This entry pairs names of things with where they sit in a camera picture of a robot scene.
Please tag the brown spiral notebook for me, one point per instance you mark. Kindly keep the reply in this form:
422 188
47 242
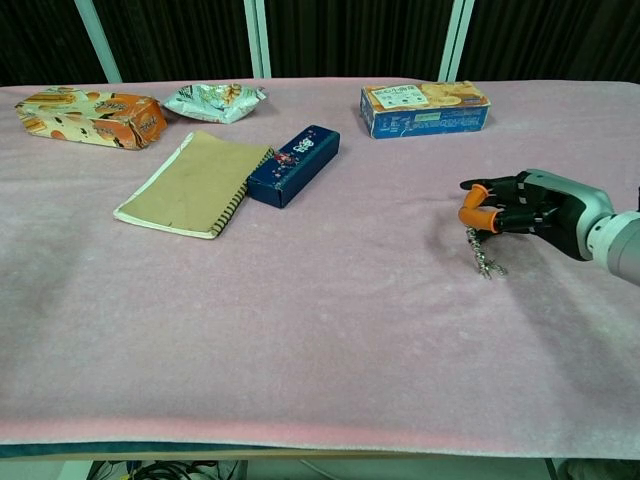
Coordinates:
195 185

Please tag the pink table cloth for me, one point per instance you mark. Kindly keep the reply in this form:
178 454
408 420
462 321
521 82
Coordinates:
250 325

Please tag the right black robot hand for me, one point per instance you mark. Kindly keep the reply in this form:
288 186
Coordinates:
555 210

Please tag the blue biscuit box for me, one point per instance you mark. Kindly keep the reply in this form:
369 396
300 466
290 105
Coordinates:
425 112

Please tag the white-green snack bag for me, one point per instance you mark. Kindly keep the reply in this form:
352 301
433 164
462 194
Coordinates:
215 102

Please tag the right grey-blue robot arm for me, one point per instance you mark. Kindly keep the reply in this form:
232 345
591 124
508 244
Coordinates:
622 240

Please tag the light grey double partition post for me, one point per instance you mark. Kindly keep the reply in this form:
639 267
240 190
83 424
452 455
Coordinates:
257 40

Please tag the crushed orange biscuit box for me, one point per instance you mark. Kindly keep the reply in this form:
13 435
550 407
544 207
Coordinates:
75 117

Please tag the dark blue pencil box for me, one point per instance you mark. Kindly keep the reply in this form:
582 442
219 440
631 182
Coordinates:
295 165

